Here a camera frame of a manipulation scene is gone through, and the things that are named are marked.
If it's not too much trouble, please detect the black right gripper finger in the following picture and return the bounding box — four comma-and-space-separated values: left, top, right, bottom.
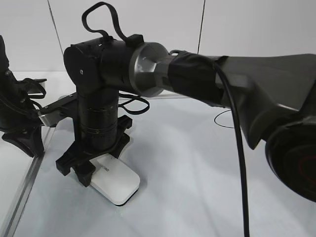
73, 161, 96, 187

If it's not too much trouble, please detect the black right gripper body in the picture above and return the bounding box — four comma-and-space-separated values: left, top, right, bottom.
56, 115, 132, 176

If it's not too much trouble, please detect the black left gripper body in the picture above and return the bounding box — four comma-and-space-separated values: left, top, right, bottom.
1, 126, 44, 158

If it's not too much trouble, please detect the white board eraser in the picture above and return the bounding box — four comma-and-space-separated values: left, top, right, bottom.
90, 155, 140, 206

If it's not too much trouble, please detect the white board with aluminium frame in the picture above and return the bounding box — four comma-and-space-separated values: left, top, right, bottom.
0, 97, 316, 237

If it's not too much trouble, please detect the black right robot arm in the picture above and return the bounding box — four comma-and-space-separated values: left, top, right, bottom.
56, 38, 316, 201

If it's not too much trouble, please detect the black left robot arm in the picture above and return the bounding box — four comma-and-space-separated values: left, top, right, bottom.
0, 38, 46, 157

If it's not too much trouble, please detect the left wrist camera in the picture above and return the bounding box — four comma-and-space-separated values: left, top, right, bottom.
24, 78, 47, 96

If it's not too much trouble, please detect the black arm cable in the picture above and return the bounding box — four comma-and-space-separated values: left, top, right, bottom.
212, 61, 250, 237

